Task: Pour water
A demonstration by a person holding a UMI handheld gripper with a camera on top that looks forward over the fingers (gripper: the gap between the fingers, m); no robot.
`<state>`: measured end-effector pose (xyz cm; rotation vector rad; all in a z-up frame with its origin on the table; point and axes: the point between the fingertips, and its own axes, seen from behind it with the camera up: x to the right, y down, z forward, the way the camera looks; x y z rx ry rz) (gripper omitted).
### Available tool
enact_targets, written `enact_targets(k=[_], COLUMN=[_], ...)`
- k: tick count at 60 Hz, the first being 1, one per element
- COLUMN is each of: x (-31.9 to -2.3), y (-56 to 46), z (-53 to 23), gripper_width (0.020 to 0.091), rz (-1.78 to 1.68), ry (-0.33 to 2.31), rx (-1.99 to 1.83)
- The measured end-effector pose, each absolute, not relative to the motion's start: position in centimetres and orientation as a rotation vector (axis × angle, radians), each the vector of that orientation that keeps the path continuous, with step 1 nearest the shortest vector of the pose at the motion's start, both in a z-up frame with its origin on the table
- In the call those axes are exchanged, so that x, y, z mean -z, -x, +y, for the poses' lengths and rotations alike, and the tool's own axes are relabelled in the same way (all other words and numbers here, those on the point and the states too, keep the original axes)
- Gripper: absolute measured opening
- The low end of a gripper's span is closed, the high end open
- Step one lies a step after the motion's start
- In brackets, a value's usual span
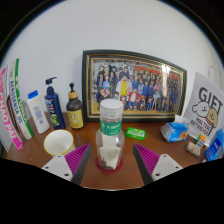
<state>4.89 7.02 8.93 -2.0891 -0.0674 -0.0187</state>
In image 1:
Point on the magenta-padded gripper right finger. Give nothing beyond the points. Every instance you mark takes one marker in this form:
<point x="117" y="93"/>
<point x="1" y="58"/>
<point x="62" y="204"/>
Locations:
<point x="146" y="158"/>

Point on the dark blue pump bottle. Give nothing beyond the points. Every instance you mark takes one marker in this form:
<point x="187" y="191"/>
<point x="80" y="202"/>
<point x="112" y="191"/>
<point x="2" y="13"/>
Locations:
<point x="54" y="108"/>

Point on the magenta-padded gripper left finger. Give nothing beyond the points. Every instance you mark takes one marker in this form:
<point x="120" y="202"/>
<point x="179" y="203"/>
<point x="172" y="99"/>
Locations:
<point x="77" y="158"/>

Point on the white paper gift bag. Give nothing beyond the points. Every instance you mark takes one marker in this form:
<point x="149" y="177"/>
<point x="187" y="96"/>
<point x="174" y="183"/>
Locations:
<point x="203" y="113"/>

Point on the small beige snack pack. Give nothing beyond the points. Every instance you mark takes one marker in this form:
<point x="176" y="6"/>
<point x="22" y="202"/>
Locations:
<point x="193" y="148"/>

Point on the white cup with yellow rim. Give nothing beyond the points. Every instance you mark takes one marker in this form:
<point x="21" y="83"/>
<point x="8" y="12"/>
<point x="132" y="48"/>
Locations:
<point x="58" y="141"/>

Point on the clear plastic drink bottle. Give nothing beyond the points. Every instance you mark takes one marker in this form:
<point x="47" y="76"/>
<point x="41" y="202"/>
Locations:
<point x="110" y="128"/>

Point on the white lotion bottle blue cap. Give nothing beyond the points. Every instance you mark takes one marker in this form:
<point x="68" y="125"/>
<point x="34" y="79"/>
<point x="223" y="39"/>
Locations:
<point x="38" y="115"/>

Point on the blue detergent bottle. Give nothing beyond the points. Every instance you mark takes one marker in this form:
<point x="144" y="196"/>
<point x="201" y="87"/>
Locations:
<point x="216" y="146"/>

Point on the small green pack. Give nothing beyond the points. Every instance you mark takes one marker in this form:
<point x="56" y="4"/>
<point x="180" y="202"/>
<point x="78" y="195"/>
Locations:
<point x="135" y="133"/>

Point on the amber pump bottle yellow label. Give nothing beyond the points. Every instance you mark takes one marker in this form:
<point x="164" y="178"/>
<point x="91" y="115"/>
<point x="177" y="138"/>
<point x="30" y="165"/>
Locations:
<point x="75" y="115"/>

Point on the colourful puzzle cube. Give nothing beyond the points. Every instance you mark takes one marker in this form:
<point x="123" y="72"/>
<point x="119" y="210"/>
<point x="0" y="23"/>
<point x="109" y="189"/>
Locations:
<point x="202" y="138"/>

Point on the framed group picture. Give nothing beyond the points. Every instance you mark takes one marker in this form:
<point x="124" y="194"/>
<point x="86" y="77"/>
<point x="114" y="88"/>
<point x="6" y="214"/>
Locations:
<point x="133" y="83"/>

